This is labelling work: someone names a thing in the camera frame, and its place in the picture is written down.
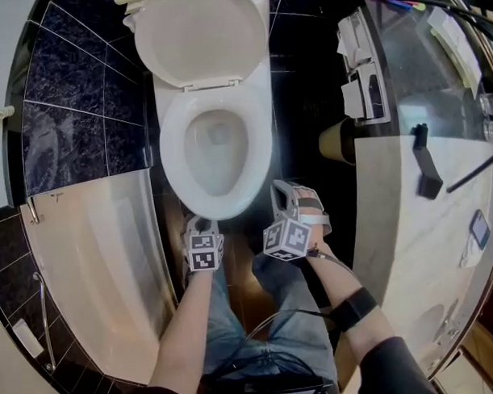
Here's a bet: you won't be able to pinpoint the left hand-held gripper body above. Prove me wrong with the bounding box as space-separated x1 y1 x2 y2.
184 220 228 274

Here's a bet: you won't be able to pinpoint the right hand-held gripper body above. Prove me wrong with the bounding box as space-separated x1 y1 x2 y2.
261 205 314 263

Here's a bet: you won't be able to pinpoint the white toilet seat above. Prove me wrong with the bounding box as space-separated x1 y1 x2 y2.
157 84 277 224

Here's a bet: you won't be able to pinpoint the person's left forearm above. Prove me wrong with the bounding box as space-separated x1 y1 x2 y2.
145 268 219 394

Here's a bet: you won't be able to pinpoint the person's right forearm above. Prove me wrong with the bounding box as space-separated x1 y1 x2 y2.
304 240 400 368

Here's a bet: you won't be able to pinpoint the white toilet bowl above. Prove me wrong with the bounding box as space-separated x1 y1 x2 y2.
150 64 278 224

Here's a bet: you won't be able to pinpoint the white toilet lid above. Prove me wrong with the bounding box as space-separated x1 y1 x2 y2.
132 0 273 91

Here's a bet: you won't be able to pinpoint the white toilet tank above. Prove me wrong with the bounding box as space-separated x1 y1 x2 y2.
114 0 272 31

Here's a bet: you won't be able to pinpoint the brown waste bin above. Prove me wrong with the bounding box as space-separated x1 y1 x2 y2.
316 116 357 168

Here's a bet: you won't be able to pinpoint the white bathtub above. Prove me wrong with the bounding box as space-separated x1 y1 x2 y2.
18 166 182 392

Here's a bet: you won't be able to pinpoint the person's blue jeans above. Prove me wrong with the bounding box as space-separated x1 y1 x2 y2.
197 248 340 394

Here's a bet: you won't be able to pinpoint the black waist device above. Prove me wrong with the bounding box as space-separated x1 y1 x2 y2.
243 375 336 394

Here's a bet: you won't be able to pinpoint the person's dark sleeve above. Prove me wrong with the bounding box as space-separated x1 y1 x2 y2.
357 333 441 394

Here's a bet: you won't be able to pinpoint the long chrome grab bar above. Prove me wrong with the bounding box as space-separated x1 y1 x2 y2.
32 270 58 373

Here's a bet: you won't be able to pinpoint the black rod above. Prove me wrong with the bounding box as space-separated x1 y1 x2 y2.
443 141 493 195

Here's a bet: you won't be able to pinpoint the smartphone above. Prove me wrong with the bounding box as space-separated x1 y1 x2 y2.
468 207 493 250

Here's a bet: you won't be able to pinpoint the white soap dish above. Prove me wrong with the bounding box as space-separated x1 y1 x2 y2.
11 317 46 359

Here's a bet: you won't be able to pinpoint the clear drinking glass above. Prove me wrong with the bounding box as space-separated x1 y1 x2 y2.
478 89 493 141

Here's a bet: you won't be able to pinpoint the white folded towel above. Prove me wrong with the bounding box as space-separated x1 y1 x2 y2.
426 5 485 101

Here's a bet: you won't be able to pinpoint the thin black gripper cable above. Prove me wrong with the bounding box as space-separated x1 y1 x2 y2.
239 244 360 343

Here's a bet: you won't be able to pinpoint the small chrome tub handle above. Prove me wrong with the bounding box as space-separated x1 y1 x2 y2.
25 195 46 226

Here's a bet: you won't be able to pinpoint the thick black cable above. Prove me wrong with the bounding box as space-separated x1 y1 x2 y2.
378 0 493 49

